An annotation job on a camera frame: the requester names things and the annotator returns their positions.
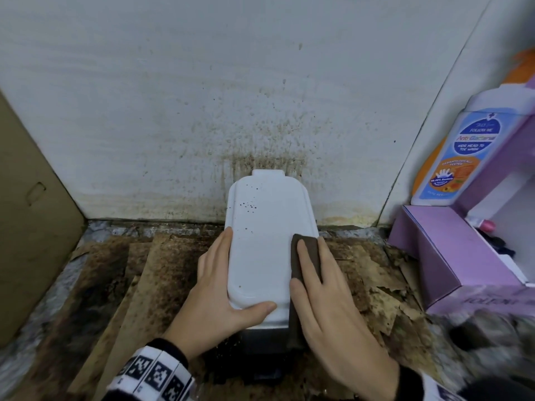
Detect white pedal trash bin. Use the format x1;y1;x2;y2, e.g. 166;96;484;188
225;169;321;385

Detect person's right hand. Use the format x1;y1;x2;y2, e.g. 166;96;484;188
289;236;400;401

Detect purple display box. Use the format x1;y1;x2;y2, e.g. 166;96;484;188
388;77;535;319

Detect brown cleaning cloth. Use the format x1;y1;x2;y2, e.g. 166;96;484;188
287;234;323;351

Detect black left wristband white markers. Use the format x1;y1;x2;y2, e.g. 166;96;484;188
104;339;197;401

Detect person's left hand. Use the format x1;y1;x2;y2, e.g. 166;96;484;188
163;226;278;362

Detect tan cardboard panel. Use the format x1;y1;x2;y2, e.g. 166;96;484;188
0;91;87;348

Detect black item in box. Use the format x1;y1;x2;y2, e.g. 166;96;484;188
478;229;517;258

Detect stained brown cardboard floor sheet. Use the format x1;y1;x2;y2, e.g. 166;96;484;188
8;233;440;401

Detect black wristband white markers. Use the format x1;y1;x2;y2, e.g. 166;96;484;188
104;339;197;401
395;365;465;401

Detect person's right forearm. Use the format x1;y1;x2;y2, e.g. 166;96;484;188
458;374;535;401

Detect white bottle blue orange label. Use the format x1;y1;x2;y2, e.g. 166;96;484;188
411;83;535;207

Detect black right wristband white markers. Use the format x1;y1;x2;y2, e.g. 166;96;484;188
395;365;465;401

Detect small pink bottle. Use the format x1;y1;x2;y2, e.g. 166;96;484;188
465;217;497;233

